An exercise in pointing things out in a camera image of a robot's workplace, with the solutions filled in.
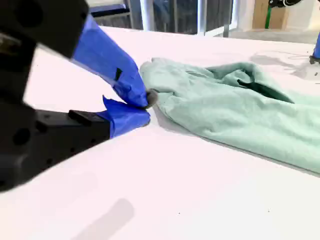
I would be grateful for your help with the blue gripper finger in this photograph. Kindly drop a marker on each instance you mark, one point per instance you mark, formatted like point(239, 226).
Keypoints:
point(100, 127)
point(105, 57)

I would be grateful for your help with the pale green T-shirt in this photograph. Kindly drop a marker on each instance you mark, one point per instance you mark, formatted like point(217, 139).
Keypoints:
point(225, 117)

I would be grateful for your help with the brown cardboard box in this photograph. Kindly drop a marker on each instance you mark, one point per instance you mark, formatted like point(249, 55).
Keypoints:
point(260, 15)

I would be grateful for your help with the green pole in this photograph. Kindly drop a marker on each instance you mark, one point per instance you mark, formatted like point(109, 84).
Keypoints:
point(269, 16)

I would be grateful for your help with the white frame post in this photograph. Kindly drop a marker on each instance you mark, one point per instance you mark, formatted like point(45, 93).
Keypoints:
point(201, 17)
point(147, 15)

